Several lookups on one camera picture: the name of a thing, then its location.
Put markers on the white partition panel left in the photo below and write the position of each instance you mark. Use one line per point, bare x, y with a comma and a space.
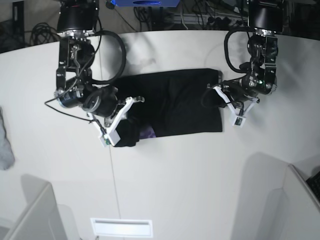
43, 218

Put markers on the grey cloth at left edge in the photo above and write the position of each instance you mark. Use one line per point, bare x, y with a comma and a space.
7, 159

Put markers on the white partition panel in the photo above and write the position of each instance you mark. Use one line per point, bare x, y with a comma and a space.
43, 218
291, 212

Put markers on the blue box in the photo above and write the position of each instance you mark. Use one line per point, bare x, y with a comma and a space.
145, 3

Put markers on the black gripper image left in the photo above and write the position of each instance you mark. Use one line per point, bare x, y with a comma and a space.
102, 102

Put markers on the black T-shirt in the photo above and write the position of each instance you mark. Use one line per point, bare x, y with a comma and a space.
172, 105

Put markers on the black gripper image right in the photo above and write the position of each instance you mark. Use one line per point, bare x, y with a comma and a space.
237, 96

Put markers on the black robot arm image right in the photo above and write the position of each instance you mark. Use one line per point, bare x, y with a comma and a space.
265, 20

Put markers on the white partition panel right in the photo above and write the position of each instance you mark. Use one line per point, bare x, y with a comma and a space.
291, 212

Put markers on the black robot arm image left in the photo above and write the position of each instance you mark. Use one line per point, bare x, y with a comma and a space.
75, 87

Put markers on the black keyboard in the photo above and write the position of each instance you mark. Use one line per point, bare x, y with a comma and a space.
314, 185

